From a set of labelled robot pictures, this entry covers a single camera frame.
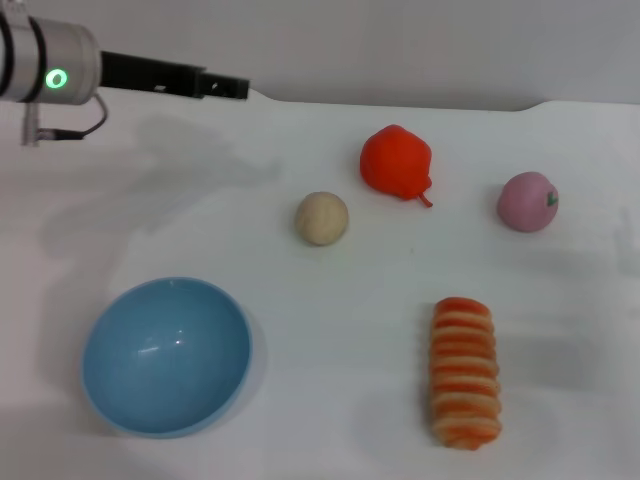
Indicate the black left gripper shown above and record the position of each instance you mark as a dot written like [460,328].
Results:
[150,75]

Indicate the blue bowl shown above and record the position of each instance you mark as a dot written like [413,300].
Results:
[165,357]

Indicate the orange striped bread loaf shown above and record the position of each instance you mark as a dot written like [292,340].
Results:
[465,372]

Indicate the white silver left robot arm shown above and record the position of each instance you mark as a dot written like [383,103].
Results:
[45,60]

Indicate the beige round bun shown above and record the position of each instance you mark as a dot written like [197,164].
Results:
[321,219]

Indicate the red toy pepper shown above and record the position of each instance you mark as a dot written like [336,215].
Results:
[395,160]

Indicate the pink toy peach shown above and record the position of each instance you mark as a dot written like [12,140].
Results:
[525,202]

